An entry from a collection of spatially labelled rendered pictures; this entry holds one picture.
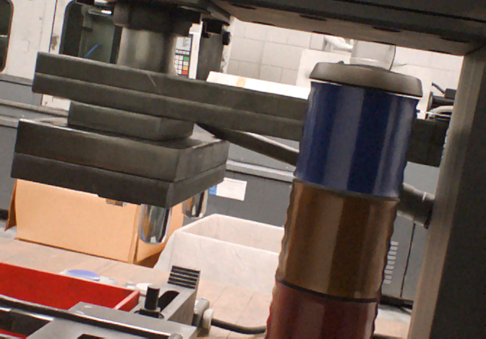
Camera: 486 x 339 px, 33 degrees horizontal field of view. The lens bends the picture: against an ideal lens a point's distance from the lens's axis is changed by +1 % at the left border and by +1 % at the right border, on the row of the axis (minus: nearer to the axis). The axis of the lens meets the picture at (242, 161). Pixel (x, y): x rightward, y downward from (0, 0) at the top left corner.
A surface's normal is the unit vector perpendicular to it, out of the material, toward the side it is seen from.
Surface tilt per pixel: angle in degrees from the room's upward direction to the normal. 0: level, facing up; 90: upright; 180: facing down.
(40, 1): 90
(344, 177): 104
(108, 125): 90
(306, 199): 76
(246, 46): 90
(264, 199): 90
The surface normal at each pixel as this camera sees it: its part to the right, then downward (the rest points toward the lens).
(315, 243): -0.49, 0.24
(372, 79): -0.02, -0.23
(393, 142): 0.55, -0.07
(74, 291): -0.15, 0.07
